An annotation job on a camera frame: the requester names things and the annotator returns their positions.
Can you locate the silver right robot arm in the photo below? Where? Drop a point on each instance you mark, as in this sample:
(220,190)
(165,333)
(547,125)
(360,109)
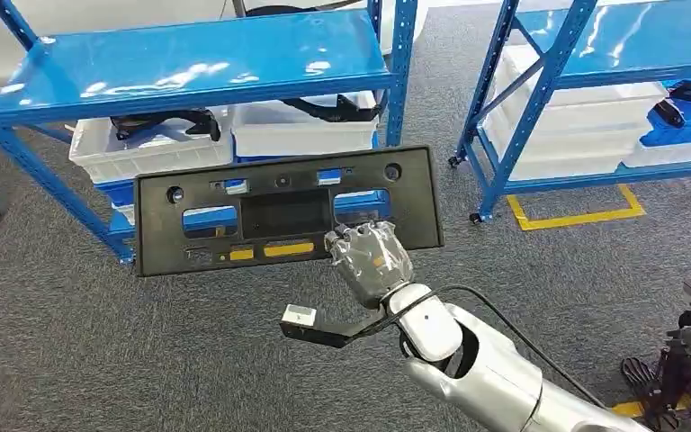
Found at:
(494,381)

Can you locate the black plastic cutout panel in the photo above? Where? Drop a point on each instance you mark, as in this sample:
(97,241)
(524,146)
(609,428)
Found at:
(161,238)

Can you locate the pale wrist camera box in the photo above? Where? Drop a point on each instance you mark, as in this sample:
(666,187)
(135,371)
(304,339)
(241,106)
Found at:
(298,316)

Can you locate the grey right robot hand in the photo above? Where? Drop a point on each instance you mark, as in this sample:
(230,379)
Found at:
(375,262)

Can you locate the grey metal pole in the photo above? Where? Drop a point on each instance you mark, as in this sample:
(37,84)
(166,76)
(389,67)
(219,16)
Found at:
(238,7)

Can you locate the blue metal shelf rack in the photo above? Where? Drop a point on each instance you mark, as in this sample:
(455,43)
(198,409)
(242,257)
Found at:
(202,59)
(637,42)

